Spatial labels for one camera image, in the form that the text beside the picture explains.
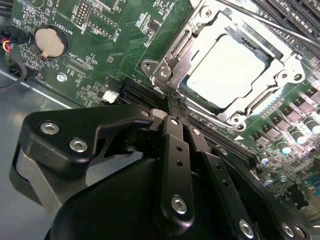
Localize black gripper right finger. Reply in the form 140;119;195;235
178;97;312;240

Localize metal socket cover frame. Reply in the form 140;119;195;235
159;7;307;126

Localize silver green CPU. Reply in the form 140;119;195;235
186;33;267;110

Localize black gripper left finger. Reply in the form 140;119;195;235
9;96;196;237

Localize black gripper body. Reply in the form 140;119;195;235
46;157;227;240

